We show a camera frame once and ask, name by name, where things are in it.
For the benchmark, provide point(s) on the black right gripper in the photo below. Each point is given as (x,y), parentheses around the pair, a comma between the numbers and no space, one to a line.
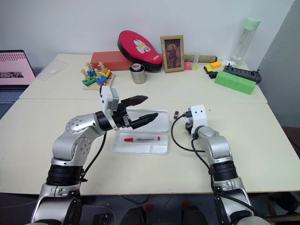
(188,128)

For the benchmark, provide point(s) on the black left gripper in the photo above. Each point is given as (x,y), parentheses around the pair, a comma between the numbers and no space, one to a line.
(120,117)

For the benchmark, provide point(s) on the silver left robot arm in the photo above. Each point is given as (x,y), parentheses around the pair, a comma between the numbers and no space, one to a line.
(75,126)

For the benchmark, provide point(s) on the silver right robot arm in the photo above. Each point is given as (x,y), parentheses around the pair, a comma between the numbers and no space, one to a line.
(218,145)

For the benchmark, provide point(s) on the red capped white marker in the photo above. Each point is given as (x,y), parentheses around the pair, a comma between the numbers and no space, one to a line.
(143,139)

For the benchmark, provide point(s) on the metal cup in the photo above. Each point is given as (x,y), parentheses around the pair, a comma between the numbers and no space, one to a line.
(138,76)

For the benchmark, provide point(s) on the white plastic tray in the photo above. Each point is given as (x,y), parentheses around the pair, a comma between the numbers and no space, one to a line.
(140,148)

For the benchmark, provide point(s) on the red white item in cup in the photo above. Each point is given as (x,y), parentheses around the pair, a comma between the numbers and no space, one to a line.
(137,67)

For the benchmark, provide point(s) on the wooden shape stacking toy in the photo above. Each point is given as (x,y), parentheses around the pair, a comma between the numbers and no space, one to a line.
(97,78)

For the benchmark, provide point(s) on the yellow black sponge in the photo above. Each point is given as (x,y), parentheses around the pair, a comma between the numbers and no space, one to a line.
(211,72)

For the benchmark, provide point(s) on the red rectangular box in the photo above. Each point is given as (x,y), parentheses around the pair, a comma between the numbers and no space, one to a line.
(105,61)

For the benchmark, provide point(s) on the small yellow-green piece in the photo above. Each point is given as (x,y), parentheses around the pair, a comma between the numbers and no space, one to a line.
(195,68)

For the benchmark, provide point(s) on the small pink dome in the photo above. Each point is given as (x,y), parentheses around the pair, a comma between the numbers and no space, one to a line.
(188,65)

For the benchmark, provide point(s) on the red black punching pad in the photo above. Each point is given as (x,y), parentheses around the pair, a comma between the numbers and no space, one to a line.
(138,47)

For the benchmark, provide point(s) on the wooden framed portrait picture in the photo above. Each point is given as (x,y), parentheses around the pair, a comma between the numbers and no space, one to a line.
(173,54)

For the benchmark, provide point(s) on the green foam block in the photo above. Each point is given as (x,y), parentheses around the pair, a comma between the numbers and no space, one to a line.
(234,82)

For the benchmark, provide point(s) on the orange block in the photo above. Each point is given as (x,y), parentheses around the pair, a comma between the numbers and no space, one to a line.
(216,64)

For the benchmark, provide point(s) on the clear plastic tube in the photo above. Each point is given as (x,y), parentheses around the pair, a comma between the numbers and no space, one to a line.
(196,56)

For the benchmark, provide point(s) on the brown wooden roll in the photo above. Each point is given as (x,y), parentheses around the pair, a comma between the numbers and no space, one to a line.
(207,57)

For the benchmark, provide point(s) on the black power strip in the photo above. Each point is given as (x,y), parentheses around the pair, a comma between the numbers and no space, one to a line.
(243,73)

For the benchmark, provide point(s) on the clear bottle with green lid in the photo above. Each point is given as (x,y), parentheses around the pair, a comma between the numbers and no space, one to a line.
(245,39)

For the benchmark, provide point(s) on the open laptop with pink screen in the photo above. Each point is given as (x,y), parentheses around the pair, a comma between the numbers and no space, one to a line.
(14,68)

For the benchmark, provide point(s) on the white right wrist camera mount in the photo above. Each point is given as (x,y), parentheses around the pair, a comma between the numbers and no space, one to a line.
(199,116)

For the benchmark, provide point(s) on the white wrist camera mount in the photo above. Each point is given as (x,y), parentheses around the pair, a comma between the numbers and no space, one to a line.
(199,116)
(109,96)

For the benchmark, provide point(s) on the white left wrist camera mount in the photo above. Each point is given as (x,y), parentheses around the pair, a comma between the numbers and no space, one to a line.
(109,96)

